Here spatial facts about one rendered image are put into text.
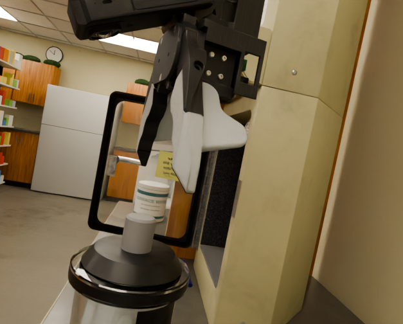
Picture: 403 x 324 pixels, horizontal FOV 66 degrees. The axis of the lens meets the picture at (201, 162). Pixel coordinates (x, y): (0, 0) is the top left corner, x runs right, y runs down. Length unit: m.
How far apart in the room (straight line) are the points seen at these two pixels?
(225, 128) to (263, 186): 0.35
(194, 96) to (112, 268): 0.15
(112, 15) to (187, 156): 0.12
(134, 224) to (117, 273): 0.04
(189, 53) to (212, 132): 0.06
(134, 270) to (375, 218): 0.77
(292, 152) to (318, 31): 0.22
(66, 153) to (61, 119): 0.57
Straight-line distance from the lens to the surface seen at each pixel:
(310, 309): 0.88
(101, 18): 0.25
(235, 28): 0.30
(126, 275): 0.27
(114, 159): 0.88
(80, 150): 5.58
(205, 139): 0.23
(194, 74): 0.23
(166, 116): 0.34
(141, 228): 0.28
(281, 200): 0.59
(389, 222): 0.91
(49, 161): 5.73
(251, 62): 0.58
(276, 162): 0.58
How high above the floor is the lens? 1.28
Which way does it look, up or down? 3 degrees down
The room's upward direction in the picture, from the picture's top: 11 degrees clockwise
